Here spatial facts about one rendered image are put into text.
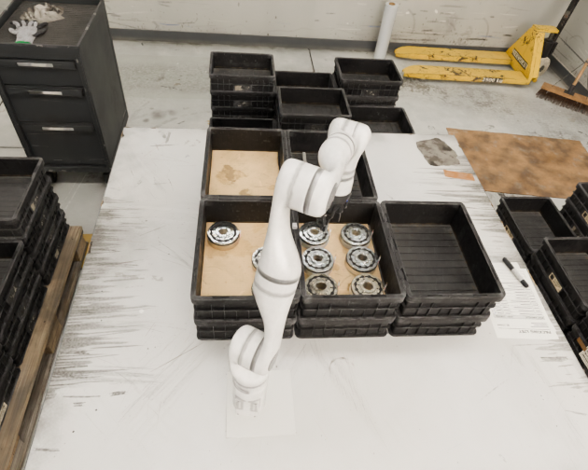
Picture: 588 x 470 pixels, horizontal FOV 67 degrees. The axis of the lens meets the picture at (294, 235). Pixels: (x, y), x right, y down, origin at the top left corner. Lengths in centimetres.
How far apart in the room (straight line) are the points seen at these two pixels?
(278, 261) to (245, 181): 85
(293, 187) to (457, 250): 93
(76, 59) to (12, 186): 68
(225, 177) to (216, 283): 49
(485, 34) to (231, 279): 420
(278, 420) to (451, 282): 69
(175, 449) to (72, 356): 41
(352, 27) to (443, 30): 90
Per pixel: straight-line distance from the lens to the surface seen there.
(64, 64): 257
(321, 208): 81
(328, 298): 124
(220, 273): 140
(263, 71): 313
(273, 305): 93
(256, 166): 176
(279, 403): 133
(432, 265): 155
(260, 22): 455
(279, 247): 87
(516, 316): 172
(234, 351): 104
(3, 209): 230
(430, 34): 492
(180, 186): 188
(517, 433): 151
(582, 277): 251
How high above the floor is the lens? 194
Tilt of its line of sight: 47 degrees down
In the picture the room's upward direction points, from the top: 7 degrees clockwise
